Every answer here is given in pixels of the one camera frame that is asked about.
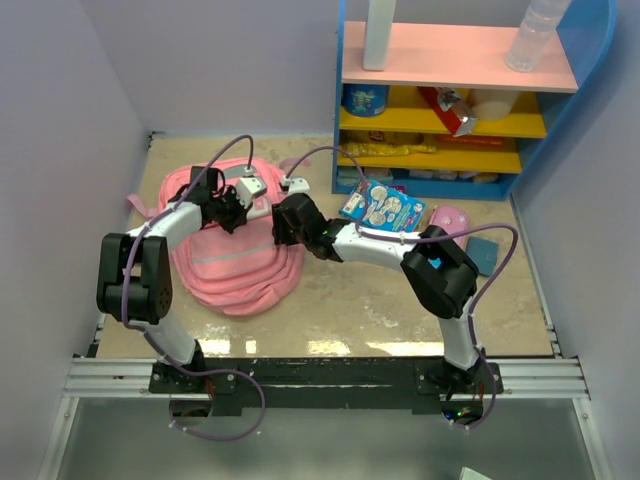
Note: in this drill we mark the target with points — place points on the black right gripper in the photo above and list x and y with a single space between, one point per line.
279 229

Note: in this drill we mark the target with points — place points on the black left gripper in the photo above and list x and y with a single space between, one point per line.
242 212

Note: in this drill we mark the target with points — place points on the pink student backpack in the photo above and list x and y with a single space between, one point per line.
242 273

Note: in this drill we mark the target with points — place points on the pink pencil case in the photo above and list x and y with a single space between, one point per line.
450 219

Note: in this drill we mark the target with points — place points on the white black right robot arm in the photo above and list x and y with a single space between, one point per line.
440 273

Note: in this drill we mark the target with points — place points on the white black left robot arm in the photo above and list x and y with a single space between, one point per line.
134 279

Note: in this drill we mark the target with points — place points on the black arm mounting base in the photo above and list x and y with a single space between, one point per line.
422 385

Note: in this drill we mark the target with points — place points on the yellow chips bag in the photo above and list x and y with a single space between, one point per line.
386 144

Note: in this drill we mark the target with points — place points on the blue illustrated book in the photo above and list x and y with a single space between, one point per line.
381 207

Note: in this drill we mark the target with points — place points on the blue round tin can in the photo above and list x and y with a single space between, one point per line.
365 100

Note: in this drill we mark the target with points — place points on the red flat package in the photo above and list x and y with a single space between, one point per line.
472 143

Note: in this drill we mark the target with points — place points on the blue wooden shelf unit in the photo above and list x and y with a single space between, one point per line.
465 57

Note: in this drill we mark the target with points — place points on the dark blue notebook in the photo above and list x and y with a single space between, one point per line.
484 253

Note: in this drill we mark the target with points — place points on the red snack box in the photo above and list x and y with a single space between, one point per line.
452 110

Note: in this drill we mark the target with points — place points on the white tall bottle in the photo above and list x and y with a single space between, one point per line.
380 18

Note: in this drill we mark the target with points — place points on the white plastic cup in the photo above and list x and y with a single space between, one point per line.
492 105

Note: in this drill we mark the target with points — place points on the clear plastic water bottle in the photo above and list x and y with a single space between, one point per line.
535 31

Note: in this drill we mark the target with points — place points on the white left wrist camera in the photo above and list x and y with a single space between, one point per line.
248 189

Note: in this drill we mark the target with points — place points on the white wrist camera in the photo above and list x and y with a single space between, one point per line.
293 185
248 189

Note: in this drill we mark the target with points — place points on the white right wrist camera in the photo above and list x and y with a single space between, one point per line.
293 185

